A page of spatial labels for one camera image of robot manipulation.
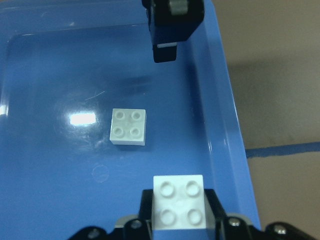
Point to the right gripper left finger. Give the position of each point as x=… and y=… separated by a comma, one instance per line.
x=144, y=221

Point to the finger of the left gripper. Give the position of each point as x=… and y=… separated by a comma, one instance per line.
x=171, y=22

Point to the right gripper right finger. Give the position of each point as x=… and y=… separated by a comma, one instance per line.
x=215, y=214

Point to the white block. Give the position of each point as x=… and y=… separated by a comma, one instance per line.
x=178, y=202
x=128, y=127

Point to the blue plastic tray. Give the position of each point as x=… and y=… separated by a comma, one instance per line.
x=88, y=118

